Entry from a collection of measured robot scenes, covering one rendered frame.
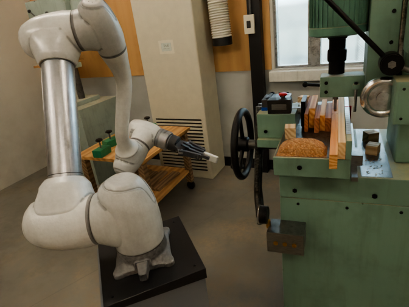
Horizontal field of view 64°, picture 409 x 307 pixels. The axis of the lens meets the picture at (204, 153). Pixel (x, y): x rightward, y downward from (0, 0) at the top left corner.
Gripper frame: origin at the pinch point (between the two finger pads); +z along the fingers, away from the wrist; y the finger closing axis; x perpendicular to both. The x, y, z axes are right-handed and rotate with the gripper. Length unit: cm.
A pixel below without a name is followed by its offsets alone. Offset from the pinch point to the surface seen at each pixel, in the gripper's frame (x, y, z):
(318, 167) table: -31, -37, 39
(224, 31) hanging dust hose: -34, 120, -41
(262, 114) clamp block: -32.2, -13.9, 17.1
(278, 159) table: -29, -37, 28
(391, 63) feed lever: -61, -22, 47
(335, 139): -39, -33, 41
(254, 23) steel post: -43, 127, -22
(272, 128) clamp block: -28.4, -14.1, 22.2
